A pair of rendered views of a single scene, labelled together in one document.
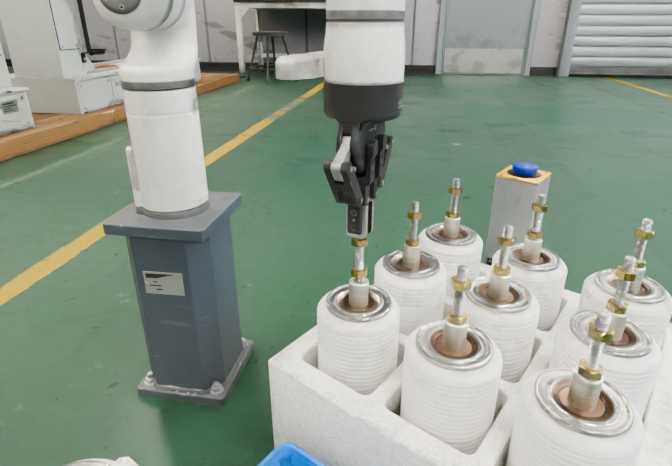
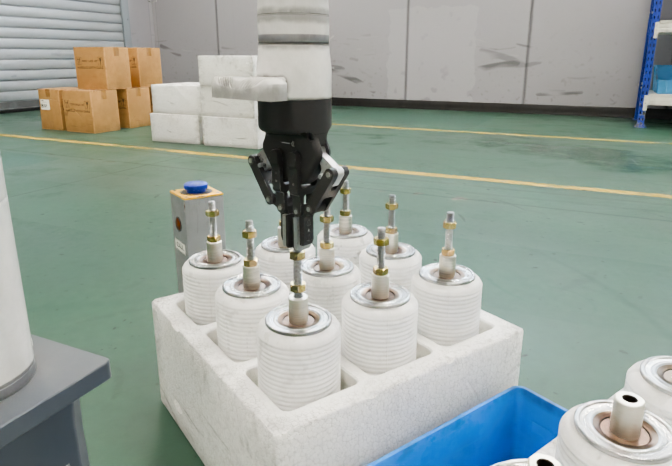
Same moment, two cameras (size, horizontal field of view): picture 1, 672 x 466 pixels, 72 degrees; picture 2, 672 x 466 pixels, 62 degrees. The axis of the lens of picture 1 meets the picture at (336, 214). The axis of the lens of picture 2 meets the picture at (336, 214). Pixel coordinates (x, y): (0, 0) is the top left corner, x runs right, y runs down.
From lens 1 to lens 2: 0.57 m
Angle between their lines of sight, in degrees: 69
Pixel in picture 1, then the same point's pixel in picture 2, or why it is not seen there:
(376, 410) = (378, 380)
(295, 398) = (313, 446)
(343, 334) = (331, 341)
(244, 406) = not seen: outside the picture
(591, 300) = (342, 249)
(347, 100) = (322, 113)
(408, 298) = not seen: hidden behind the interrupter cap
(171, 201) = (21, 353)
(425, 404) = (402, 342)
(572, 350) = (395, 267)
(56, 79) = not seen: outside the picture
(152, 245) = (20, 448)
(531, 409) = (447, 290)
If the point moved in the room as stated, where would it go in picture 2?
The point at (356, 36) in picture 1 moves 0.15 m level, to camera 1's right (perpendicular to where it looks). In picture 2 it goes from (324, 56) to (361, 56)
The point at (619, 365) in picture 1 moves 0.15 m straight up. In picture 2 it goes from (417, 259) to (421, 160)
